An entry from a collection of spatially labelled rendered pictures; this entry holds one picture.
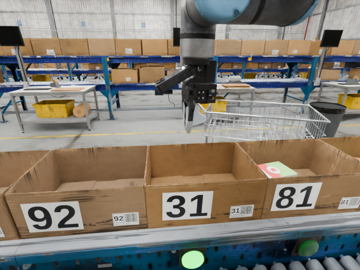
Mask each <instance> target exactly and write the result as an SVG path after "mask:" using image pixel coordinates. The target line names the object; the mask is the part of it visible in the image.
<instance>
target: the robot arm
mask: <svg viewBox="0 0 360 270"><path fill-rule="evenodd" d="M318 2H319V0H181V26H180V56H181V57H185V58H184V59H183V64H186V65H185V66H183V67H182V68H180V69H178V70H176V71H175V72H173V73H171V74H170V75H168V76H166V77H165V78H161V79H160V80H158V81H157V82H156V83H155V84H154V86H155V88H156V89H157V91H158V92H159V93H160V94H162V93H165V92H167V91H168V90H170V89H171V88H172V87H174V86H176V85H177V84H179V83H181V82H183V84H182V113H183V122H184V128H185V129H186V131H187V133H190V132H191V129H192V127H193V126H195V125H198V124H201V123H204V122H205V121H206V116H205V115H202V113H201V112H200V108H199V106H198V105H196V103H200V104H208V103H215V101H216V89H217V84H215V73H216V61H213V60H210V59H208V58H213V57H214V48H215V33H216V25H218V24H223V25H270V26H278V27H287V26H294V25H297V24H300V23H301V22H303V21H304V20H305V19H307V18H308V17H309V16H310V14H311V13H312V12H313V10H314V9H315V7H316V6H317V4H318ZM213 89H214V90H215V95H214V99H213V96H212V95H210V94H209V93H211V92H212V90H213Z"/></svg>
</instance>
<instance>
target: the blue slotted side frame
mask: <svg viewBox="0 0 360 270"><path fill-rule="evenodd" d="M355 233H356V236H355V237H353V236H354V234H355ZM338 235H340V237H339V238H338V239H337V237H338ZM312 236H321V237H322V236H323V239H322V240H320V241H319V249H318V251H317V252H316V253H315V254H314V255H312V256H309V257H302V256H292V251H293V249H294V247H295V244H296V240H297V239H298V238H300V237H312ZM288 239H289V243H288V244H287V240H288ZM320 239H321V238H320ZM270 241H272V244H271V245H269V242H270ZM252 243H254V246H253V247H251V245H252ZM358 243H359V246H358V247H356V246H357V244H358ZM342 244H344V246H343V248H342V249H340V248H341V246H342ZM234 245H236V248H235V249H233V247H234ZM203 246H205V247H206V248H208V249H206V257H205V258H208V262H207V263H205V264H204V265H202V266H199V267H197V268H192V269H191V268H186V267H182V268H180V267H179V264H178V263H179V254H177V250H180V249H185V248H197V247H203ZM215 246H218V249H217V250H216V251H215ZM225 246H226V247H225ZM326 246H328V247H327V250H326V251H325V247H326ZM173 250H176V253H172V252H171V251H173ZM276 251H278V253H277V256H275V253H276ZM158 252H161V255H160V256H158ZM259 252H261V255H260V257H259V258H258V253H259ZM140 253H141V258H138V254H140ZM356 253H359V254H360V226H348V227H337V228H325V229H313V230H301V231H290V232H278V233H271V234H260V235H247V236H236V237H224V238H212V239H200V240H193V241H182V242H170V243H159V244H146V245H135V246H123V247H111V248H105V249H92V250H81V251H69V252H57V253H45V254H34V255H27V256H15V257H4V258H0V270H12V269H11V267H10V266H13V267H14V270H19V269H17V267H18V265H25V264H32V265H31V270H89V269H92V270H109V268H110V267H112V270H130V269H129V266H130V265H132V269H133V270H202V269H204V270H219V268H220V267H222V268H225V269H228V270H235V269H237V268H238V267H237V266H238V265H240V266H241V267H246V268H247V269H248V270H253V268H254V267H255V264H259V265H264V266H266V268H267V270H271V266H272V265H273V262H276V263H282V264H283V265H284V266H285V268H286V270H289V269H288V265H289V264H290V263H291V262H290V261H291V260H293V261H300V262H301V263H302V265H303V266H304V268H305V269H306V267H305V264H306V263H307V258H310V259H317V260H318V261H319V262H320V263H321V265H322V263H323V261H324V257H325V256H326V257H327V258H330V257H333V258H335V259H336V260H337V262H338V263H339V260H340V259H341V258H340V255H341V254H342V255H343V256H351V257H352V258H353V259H354V260H355V259H356V258H357V256H356ZM242 254H244V256H243V259H241V255H242ZM117 256H121V260H118V258H117ZM223 256H226V260H225V261H223ZM233 257H234V258H233ZM97 258H100V260H101V261H97ZM77 259H79V262H80V263H79V264H78V263H76V260H77ZM54 261H57V262H58V266H56V265H55V263H54ZM66 261H67V262H66ZM169 261H170V262H171V266H170V267H169V266H168V262H169ZM149 263H151V264H152V268H149V266H148V264H149ZM33 264H36V268H34V267H33ZM322 266H323V265H322ZM306 270H307V269H306Z"/></svg>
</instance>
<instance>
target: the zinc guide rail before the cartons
mask: <svg viewBox="0 0 360 270"><path fill-rule="evenodd" d="M348 226H360V212H348V213H335V214H323V215H309V216H297V217H284V218H277V219H264V220H251V221H238V222H225V223H212V224H200V225H192V226H179V227H166V228H154V229H141V230H128V231H116V232H102V233H95V234H82V235H70V236H57V237H44V238H31V239H18V240H11V241H0V258H4V257H15V256H27V255H34V254H45V253H57V252H69V251H81V250H92V249H105V248H116V247H123V246H135V245H146V244H159V243H170V242H182V241H193V240H200V239H212V238H224V237H236V236H247V235H260V234H271V233H283V232H290V231H301V230H313V229H325V228H337V227H348Z"/></svg>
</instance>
